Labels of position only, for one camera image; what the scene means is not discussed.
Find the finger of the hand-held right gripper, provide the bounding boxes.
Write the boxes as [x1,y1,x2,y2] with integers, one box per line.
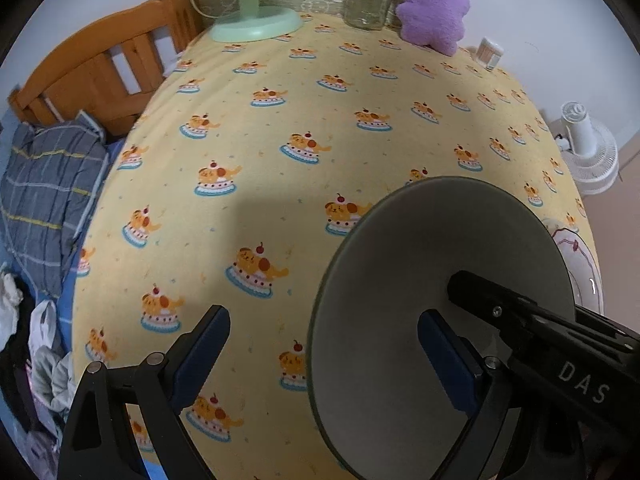
[446,271,640,361]
[575,304,640,348]

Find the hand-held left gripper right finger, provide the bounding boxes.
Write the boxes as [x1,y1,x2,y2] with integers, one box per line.
[417,310,516,480]

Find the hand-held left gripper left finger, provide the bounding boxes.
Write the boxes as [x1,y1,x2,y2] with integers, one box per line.
[57,305,231,480]

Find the red-rimmed white plate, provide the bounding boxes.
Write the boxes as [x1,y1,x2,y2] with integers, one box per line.
[542,217,603,311]

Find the cream floral bowl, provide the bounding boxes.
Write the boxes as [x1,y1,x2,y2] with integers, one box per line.
[307,176,576,473]

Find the pile of clothes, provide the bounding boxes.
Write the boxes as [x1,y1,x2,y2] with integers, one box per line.
[0,270,76,461]

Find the white desk fan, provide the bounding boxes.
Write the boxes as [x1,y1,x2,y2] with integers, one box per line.
[550,101,621,196]

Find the grey plaid blanket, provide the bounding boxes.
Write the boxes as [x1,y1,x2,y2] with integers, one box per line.
[0,112,111,301]

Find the cotton swab container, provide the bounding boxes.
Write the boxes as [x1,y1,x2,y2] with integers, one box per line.
[476,36,503,72]

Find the yellow printed tablecloth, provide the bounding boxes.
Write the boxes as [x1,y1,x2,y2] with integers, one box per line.
[70,10,603,480]

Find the purple plush toy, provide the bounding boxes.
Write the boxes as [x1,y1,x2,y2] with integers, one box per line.
[396,0,471,56]

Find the green desk fan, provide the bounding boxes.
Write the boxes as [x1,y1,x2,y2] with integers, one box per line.
[145,0,303,43]

